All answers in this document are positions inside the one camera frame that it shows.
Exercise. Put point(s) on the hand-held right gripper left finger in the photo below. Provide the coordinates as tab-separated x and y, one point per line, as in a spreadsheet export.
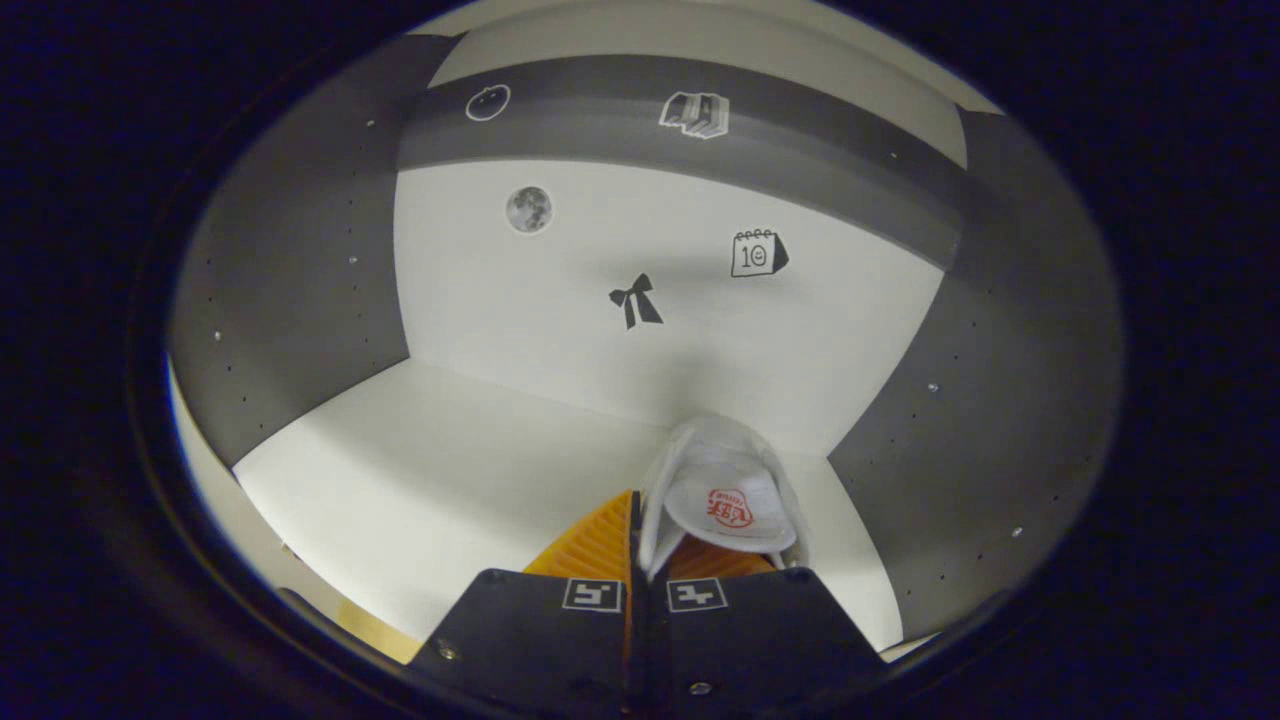
545	640

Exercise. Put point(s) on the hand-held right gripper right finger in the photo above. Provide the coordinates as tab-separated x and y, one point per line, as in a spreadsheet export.
760	640

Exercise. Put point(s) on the white canvas shoe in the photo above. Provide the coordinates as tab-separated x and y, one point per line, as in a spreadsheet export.
720	480

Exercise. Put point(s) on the grey shoe cabinet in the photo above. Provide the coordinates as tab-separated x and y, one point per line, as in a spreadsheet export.
500	470

